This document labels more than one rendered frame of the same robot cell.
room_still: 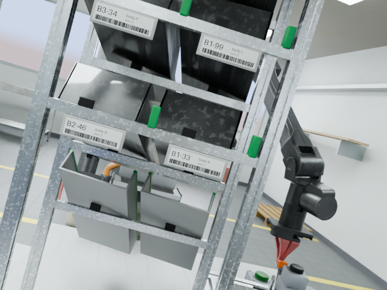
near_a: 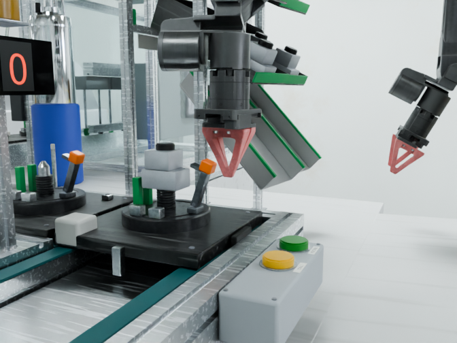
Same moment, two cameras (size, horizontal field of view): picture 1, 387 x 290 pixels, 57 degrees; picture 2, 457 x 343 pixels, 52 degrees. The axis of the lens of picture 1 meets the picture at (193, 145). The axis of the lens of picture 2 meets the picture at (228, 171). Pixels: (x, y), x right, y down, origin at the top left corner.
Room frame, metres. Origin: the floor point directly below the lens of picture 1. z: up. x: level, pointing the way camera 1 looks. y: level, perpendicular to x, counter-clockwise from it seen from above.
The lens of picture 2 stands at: (1.18, -0.88, 1.18)
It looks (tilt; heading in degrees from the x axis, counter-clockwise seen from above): 10 degrees down; 118
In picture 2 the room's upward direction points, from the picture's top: straight up
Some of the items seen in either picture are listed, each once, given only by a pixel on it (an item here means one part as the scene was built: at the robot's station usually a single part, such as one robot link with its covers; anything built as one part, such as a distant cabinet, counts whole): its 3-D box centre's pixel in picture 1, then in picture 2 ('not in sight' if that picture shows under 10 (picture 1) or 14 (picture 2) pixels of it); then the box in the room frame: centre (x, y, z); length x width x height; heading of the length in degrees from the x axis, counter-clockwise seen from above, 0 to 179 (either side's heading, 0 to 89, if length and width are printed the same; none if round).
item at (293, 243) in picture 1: (279, 244); (232, 144); (0.85, -0.27, 1.10); 0.07 x 0.07 x 0.09; 4
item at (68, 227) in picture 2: not in sight; (76, 229); (0.65, -0.39, 0.97); 0.05 x 0.05 x 0.04; 4
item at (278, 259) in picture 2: not in sight; (277, 263); (0.96, -0.36, 0.96); 0.04 x 0.04 x 0.02
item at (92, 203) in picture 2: not in sight; (44, 182); (0.49, -0.31, 1.01); 0.24 x 0.24 x 0.13; 4
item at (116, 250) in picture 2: not in sight; (118, 260); (0.75, -0.41, 0.95); 0.01 x 0.01 x 0.04; 4
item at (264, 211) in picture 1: (274, 216); not in sight; (5.87, -1.66, 0.05); 1.14 x 0.78 x 0.11; 13
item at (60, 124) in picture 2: not in sight; (58, 143); (-0.10, 0.25, 1.00); 0.16 x 0.16 x 0.27
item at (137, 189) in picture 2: not in sight; (137, 192); (0.70, -0.31, 1.01); 0.01 x 0.01 x 0.05; 4
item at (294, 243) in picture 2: (261, 277); (294, 246); (0.96, -0.29, 0.96); 0.04 x 0.04 x 0.02
